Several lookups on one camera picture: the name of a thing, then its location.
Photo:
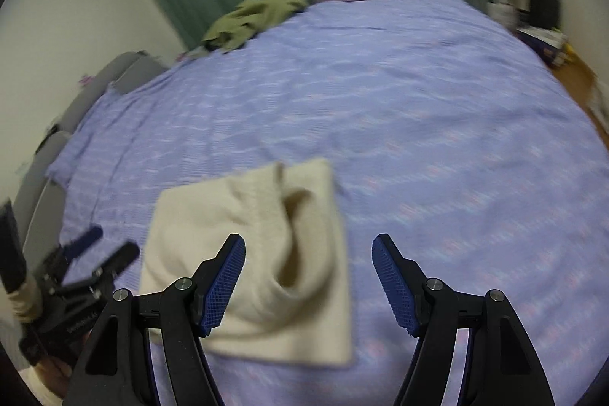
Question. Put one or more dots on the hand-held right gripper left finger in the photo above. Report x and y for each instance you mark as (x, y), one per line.
(221, 287)

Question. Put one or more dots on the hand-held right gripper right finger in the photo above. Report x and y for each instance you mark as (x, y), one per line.
(397, 287)

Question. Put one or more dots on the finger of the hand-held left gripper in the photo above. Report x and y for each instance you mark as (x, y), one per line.
(85, 240)
(119, 258)

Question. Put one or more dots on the cream pants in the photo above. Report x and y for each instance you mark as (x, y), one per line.
(204, 215)

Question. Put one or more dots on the person's left forearm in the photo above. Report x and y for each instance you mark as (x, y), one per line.
(45, 387)

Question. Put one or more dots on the grey padded headboard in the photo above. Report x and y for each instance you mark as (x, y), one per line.
(95, 92)

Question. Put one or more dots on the purple floral blanket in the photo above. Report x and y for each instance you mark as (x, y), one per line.
(380, 125)

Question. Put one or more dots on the olive green cloth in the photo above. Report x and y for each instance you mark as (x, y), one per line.
(252, 18)

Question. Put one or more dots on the stack of books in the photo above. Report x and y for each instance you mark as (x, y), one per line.
(542, 39)

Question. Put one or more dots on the black box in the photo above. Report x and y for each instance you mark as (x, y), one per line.
(543, 6)

